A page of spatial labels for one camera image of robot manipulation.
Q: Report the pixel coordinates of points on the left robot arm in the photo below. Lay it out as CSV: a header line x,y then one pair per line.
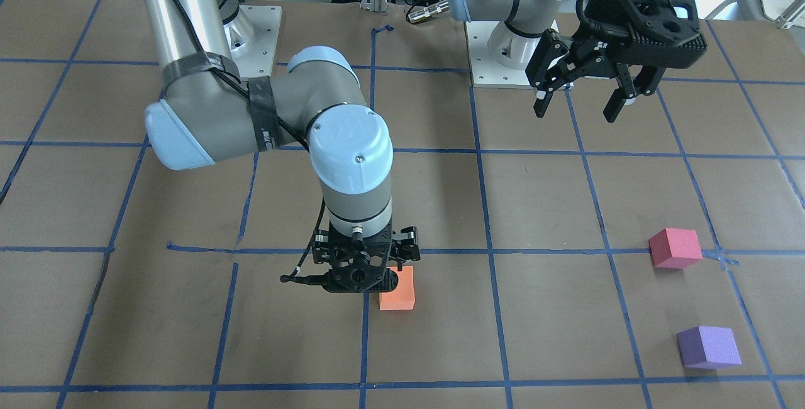
x,y
527,18

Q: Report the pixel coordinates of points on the purple foam block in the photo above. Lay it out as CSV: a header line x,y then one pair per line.
x,y
708,347

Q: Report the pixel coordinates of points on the orange foam block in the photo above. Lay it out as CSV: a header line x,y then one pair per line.
x,y
403,296

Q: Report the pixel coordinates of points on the brown paper mat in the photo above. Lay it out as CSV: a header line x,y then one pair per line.
x,y
125,284

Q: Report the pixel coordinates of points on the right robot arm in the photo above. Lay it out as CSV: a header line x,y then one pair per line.
x,y
208,113

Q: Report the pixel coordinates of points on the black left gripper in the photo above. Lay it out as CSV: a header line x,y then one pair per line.
x,y
602,36

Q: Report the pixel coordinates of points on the pink foam block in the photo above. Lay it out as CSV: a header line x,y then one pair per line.
x,y
675,248

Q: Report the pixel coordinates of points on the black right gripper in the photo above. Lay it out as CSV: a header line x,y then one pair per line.
x,y
408,238

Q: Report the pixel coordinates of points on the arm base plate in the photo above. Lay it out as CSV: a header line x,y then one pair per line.
x,y
253,37
497,63

